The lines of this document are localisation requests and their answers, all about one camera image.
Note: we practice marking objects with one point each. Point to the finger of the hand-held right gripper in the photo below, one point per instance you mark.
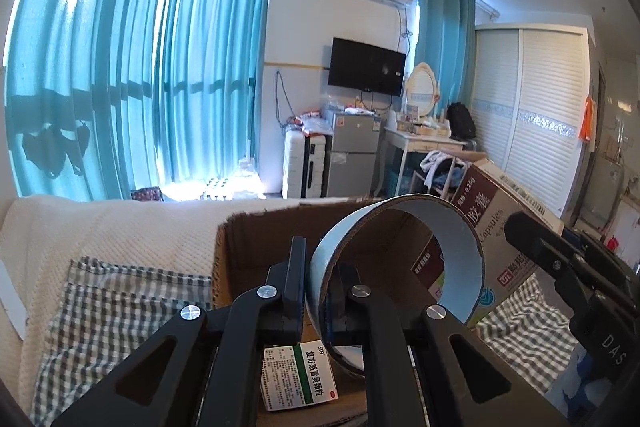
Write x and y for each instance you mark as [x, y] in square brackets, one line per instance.
[540, 247]
[600, 264]

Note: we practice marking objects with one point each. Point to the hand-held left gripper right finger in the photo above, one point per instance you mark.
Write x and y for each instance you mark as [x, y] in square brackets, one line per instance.
[345, 292]

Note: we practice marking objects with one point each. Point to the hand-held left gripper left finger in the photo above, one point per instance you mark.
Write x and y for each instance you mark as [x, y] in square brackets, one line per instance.
[292, 287]

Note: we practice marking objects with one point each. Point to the dark red capsule box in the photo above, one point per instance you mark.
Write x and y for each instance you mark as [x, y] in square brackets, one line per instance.
[500, 227]

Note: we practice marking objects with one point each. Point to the brown cardboard box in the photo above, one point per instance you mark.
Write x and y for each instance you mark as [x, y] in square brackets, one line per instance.
[250, 247]

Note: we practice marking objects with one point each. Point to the white tape roll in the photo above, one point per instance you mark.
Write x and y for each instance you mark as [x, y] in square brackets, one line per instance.
[462, 267]

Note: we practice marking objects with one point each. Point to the green white medicine box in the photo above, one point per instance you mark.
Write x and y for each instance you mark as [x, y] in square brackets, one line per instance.
[295, 377]

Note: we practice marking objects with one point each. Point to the person's right hand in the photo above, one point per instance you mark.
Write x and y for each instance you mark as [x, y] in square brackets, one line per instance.
[582, 382]

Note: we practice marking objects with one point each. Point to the wooden chair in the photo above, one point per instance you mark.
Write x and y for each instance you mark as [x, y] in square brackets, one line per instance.
[470, 157]

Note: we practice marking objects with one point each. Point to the clear plastic jug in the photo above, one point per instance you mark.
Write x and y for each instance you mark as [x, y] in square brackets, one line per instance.
[249, 179]

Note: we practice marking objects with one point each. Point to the white black suitcase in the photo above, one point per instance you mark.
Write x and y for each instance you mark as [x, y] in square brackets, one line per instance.
[302, 167]

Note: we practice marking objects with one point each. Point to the pack of water bottles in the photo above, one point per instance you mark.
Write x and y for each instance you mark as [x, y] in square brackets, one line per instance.
[218, 188]

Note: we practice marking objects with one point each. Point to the white louvered wardrobe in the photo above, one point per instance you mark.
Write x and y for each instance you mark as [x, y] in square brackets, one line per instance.
[540, 117]

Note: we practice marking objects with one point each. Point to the orange hanging cloth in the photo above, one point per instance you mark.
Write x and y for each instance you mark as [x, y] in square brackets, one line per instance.
[587, 119]

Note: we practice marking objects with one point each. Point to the silver small fridge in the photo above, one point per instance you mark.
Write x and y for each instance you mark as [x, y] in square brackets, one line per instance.
[350, 152]

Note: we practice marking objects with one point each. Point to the black backpack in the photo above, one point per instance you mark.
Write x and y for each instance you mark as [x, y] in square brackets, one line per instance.
[460, 119]

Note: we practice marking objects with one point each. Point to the white vanity desk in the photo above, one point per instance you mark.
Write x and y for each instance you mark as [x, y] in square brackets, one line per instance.
[405, 142]

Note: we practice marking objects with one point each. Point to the grey white checkered blanket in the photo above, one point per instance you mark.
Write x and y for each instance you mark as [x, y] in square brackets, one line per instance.
[125, 307]

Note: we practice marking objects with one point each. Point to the dark patterned bag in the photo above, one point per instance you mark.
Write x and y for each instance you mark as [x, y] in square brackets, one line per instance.
[147, 194]

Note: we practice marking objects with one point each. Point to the cream textured bedspread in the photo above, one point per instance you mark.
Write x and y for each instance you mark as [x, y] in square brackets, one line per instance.
[100, 227]

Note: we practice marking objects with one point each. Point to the narrow teal curtain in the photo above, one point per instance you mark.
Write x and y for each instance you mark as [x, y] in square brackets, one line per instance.
[445, 32]

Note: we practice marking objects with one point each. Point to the white paper sheet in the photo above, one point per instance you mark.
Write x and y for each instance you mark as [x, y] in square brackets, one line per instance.
[11, 302]

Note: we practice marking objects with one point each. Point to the wide teal window curtain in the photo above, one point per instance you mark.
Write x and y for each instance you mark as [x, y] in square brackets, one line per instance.
[90, 57]

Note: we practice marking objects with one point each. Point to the black wall television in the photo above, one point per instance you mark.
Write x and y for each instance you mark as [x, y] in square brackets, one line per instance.
[367, 67]

